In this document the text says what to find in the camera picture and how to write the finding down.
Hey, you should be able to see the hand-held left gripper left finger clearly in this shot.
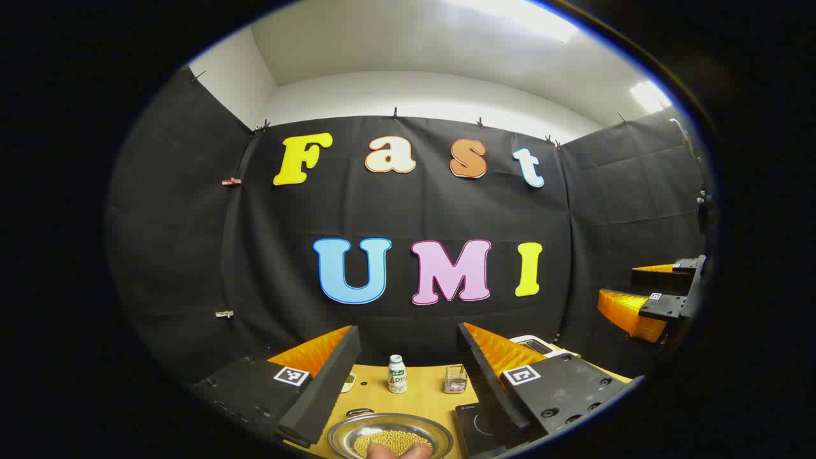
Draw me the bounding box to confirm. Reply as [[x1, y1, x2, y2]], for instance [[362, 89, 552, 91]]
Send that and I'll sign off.
[[191, 325, 361, 449]]

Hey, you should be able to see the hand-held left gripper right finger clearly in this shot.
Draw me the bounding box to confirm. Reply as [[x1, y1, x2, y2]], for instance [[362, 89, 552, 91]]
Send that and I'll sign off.
[[456, 322, 632, 450]]

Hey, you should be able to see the black induction cooktop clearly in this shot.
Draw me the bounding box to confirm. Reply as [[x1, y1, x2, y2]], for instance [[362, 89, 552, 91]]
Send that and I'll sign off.
[[455, 402, 511, 457]]

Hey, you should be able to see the steel pot with soybeans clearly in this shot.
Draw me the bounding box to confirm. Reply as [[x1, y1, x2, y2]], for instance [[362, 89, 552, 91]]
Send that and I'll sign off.
[[327, 408, 455, 459]]

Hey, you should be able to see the white toaster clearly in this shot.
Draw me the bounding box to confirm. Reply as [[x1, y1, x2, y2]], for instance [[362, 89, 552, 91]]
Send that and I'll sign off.
[[510, 335, 578, 360]]

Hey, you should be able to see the white drink bottle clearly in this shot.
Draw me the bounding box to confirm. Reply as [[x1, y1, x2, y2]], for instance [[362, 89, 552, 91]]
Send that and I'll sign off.
[[388, 354, 409, 394]]

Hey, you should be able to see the small ceiling light panel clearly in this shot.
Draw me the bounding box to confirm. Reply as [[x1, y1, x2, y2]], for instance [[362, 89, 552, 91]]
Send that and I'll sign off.
[[630, 81, 671, 114]]

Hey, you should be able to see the black backdrop cloth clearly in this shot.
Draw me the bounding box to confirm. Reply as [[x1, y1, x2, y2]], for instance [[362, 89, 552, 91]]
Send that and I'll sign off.
[[107, 67, 713, 383]]

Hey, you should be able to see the long ceiling light panel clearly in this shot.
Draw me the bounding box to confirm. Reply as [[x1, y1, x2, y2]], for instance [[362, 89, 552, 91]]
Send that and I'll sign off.
[[446, 0, 578, 43]]

